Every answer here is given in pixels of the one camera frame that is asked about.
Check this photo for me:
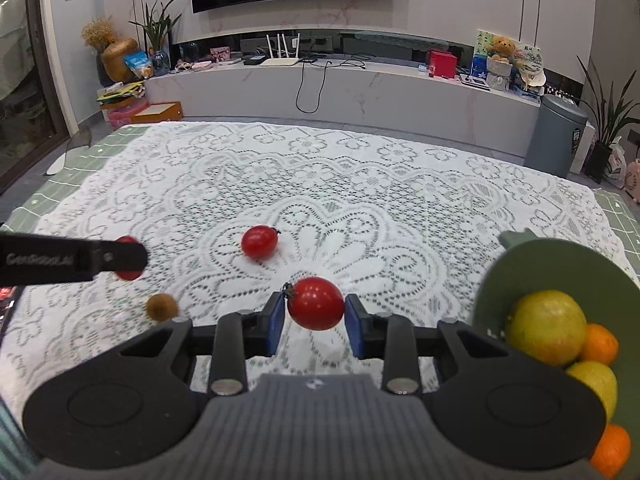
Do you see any black cable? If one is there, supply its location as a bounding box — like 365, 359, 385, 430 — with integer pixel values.
295, 57, 367, 114

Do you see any red tomato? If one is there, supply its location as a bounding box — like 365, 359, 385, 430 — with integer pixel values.
241, 225, 281, 260
282, 276, 346, 332
114, 236, 146, 282

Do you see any orange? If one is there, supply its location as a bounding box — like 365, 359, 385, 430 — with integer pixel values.
577, 323, 620, 366
589, 424, 632, 480

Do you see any brown teddy bear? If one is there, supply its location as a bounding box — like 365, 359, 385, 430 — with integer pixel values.
487, 35, 516, 58

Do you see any green plastic bowl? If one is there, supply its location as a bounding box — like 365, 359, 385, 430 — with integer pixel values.
472, 228, 640, 480

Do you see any plant in glass vase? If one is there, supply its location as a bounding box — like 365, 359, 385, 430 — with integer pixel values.
129, 0, 186, 77

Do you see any yellow citrus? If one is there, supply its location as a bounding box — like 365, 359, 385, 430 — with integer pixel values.
565, 360, 619, 423
505, 290, 588, 367

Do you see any brown kiwi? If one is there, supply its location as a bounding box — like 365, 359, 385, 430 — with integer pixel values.
145, 293, 179, 323

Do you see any floral picture card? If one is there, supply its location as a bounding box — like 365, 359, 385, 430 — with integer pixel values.
475, 30, 544, 68

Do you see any white lace tablecloth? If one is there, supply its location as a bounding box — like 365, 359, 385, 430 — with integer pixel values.
0, 121, 640, 401

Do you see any white marble media console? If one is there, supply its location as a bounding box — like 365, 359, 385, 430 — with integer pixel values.
142, 27, 593, 163

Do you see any white router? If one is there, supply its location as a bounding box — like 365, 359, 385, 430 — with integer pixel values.
261, 33, 302, 67

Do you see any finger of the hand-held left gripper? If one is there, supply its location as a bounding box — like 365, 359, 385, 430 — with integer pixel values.
92, 240, 149, 278

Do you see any person's striped teal clothing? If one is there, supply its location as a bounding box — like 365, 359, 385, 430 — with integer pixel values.
0, 395, 38, 476

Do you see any pink storage box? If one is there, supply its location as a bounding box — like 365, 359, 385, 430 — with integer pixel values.
107, 100, 149, 131

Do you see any blue snack bag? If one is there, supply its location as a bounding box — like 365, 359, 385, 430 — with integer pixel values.
124, 52, 153, 80

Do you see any long-leaved potted plant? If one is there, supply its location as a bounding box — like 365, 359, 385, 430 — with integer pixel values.
575, 55, 640, 183

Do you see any white plastic bag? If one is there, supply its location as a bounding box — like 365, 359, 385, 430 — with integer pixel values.
602, 137, 628, 188

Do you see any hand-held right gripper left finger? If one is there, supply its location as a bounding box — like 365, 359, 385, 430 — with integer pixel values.
118, 291, 288, 395

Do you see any stack of yellow papers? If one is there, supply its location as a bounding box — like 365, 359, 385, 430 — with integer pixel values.
97, 82, 146, 109

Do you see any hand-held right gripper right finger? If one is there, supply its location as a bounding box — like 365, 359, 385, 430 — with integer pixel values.
344, 294, 511, 395

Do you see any grey curved chair back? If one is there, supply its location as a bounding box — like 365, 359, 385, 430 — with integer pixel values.
47, 127, 94, 176

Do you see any red box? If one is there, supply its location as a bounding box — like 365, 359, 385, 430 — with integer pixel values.
429, 50, 458, 80

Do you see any gold vase with dried flowers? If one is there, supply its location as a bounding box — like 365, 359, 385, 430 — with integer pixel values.
81, 17, 140, 84

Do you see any glass sliding door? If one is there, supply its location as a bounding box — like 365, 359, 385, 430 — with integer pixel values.
0, 0, 68, 193

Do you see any white sun hat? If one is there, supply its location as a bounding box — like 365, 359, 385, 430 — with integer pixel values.
517, 67, 547, 89

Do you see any grey trash bin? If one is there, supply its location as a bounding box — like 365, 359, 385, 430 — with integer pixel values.
523, 94, 589, 178

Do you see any orange flat box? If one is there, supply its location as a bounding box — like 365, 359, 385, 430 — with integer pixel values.
131, 102, 183, 123

